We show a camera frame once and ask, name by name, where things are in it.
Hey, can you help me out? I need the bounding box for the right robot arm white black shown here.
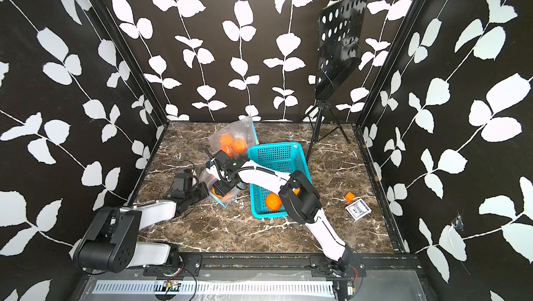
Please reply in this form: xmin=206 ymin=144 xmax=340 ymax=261
xmin=205 ymin=156 xmax=353 ymax=270

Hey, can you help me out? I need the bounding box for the orange in near bag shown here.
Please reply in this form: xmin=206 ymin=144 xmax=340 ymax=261
xmin=211 ymin=187 xmax=225 ymax=200

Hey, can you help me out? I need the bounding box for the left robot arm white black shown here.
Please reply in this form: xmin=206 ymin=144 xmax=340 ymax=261
xmin=72 ymin=169 xmax=208 ymax=273

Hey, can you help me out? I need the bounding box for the far bag orange right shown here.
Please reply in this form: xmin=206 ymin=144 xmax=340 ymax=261
xmin=232 ymin=140 xmax=248 ymax=154

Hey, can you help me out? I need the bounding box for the orange taken from bag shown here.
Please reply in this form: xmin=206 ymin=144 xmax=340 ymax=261
xmin=265 ymin=192 xmax=283 ymax=212

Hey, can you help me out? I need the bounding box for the far bag orange bottom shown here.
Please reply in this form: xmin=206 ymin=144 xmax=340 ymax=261
xmin=220 ymin=145 xmax=234 ymax=157

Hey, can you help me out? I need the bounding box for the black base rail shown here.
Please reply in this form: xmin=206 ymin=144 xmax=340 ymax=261
xmin=82 ymin=252 xmax=421 ymax=279

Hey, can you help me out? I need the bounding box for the white slotted cable duct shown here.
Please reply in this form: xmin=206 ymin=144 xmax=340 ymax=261
xmin=90 ymin=280 xmax=335 ymax=298

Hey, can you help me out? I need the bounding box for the clear zip-top bag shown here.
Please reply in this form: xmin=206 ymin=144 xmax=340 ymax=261
xmin=199 ymin=169 xmax=241 ymax=209
xmin=208 ymin=116 xmax=259 ymax=158

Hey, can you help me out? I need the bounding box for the black music stand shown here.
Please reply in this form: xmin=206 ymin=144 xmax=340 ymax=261
xmin=301 ymin=0 xmax=368 ymax=161

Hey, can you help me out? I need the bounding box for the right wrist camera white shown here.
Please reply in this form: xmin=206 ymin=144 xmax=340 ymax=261
xmin=204 ymin=147 xmax=233 ymax=179

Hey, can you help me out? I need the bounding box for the teal plastic basket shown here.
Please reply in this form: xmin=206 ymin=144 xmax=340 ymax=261
xmin=247 ymin=141 xmax=312 ymax=219

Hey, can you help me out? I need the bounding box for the small orange block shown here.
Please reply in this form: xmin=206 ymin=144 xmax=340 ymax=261
xmin=344 ymin=192 xmax=355 ymax=203

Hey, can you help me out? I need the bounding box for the playing card box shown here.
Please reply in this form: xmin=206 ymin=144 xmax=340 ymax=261
xmin=346 ymin=199 xmax=371 ymax=221

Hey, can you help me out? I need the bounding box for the far bag orange top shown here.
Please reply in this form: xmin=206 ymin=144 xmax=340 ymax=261
xmin=219 ymin=135 xmax=235 ymax=146

